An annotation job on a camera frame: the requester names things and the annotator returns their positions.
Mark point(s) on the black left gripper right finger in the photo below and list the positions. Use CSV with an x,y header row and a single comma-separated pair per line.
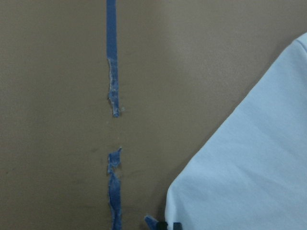
x,y
177,226

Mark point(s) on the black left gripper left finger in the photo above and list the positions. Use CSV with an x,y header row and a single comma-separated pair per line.
x,y
161,225

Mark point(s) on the light blue t-shirt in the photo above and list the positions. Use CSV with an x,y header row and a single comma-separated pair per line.
x,y
252,172

